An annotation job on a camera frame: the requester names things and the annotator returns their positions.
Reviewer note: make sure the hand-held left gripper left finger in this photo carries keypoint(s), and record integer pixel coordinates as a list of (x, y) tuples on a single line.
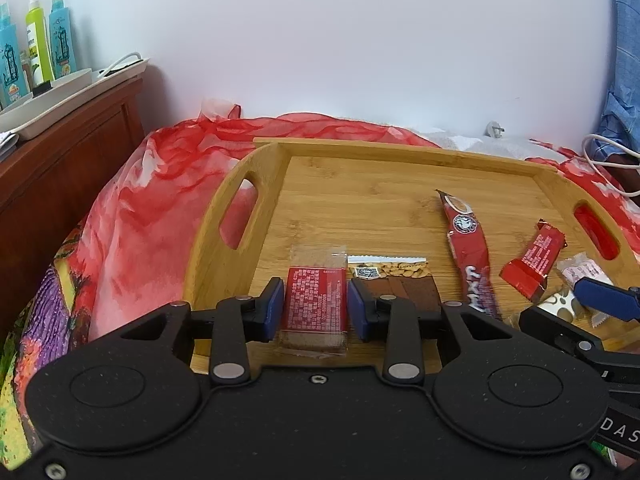
[(272, 310)]

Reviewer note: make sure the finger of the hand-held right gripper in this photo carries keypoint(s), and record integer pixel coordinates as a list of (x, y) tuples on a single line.
[(560, 332), (605, 297)]

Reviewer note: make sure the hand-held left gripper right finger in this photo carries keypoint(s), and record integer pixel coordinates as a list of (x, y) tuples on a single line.
[(359, 310)]

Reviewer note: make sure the white and gold snack packet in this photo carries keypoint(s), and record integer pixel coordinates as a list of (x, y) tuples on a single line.
[(560, 302)]

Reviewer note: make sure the pink candy packet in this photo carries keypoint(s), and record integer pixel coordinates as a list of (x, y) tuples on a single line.
[(580, 267)]

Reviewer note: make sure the red label biscuit packet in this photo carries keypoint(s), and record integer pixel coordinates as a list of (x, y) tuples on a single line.
[(315, 300)]

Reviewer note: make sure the brown cake packet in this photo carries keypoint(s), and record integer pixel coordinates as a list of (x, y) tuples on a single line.
[(400, 287)]

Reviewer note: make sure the red and brown wafer packet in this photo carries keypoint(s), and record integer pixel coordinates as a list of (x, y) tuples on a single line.
[(535, 260)]

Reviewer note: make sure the wooden tray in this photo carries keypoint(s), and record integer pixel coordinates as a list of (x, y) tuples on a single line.
[(350, 200)]

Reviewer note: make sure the long red stick packet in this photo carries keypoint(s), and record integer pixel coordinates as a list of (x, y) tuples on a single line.
[(467, 240)]

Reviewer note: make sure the printed floral cloth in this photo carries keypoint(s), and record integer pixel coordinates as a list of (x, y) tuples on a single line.
[(150, 200)]

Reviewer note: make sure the white bed sheet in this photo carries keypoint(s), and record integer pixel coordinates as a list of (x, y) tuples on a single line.
[(475, 146)]

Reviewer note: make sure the white plug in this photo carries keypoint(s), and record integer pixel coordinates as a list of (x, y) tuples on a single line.
[(495, 129)]

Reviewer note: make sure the blue checkered cloth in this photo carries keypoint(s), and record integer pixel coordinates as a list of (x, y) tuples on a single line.
[(625, 60)]

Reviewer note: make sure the brown wooden cabinet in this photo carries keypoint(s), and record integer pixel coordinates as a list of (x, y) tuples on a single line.
[(60, 160)]

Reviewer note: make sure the large white tray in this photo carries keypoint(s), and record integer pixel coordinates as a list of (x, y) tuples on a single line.
[(115, 76)]

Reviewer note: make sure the small white tray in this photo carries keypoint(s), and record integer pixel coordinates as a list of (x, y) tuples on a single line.
[(60, 91)]

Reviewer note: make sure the stack of papers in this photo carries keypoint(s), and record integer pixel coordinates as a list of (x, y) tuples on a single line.
[(7, 139)]

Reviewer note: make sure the tall teal spray bottle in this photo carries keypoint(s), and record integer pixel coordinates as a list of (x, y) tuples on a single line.
[(11, 60), (62, 40)]

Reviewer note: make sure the yellow-green spray bottle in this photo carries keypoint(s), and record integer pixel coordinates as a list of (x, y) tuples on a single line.
[(40, 45)]

